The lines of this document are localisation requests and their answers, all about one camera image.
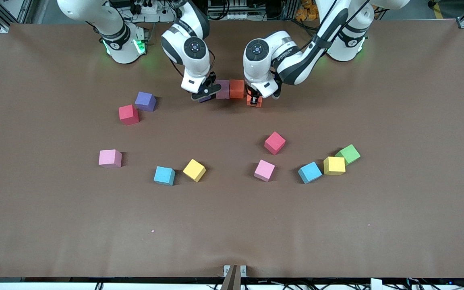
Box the pink foam block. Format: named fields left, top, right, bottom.
left=254, top=159, right=276, bottom=182
left=99, top=149, right=122, bottom=168
left=215, top=79, right=231, bottom=99

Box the brown table cover mat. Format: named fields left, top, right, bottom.
left=0, top=19, right=464, bottom=279

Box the pile of orange objects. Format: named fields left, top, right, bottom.
left=295, top=0, right=320, bottom=21

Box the white power strip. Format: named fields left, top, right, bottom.
left=130, top=2, right=164, bottom=16

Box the yellow foam block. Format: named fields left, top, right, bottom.
left=323, top=156, right=346, bottom=176
left=182, top=159, right=207, bottom=182

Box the light purple foam block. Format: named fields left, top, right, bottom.
left=135, top=91, right=157, bottom=112

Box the red foam block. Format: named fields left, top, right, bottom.
left=119, top=104, right=140, bottom=125

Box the crimson foam block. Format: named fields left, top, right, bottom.
left=264, top=131, right=287, bottom=155

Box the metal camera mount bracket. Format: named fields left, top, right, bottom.
left=223, top=265, right=247, bottom=290

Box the grey equipment rack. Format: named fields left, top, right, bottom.
left=207, top=0, right=259, bottom=21

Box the blue foam block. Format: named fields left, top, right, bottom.
left=298, top=162, right=323, bottom=184
left=153, top=166, right=176, bottom=186

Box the green foam block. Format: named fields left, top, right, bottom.
left=334, top=144, right=361, bottom=166

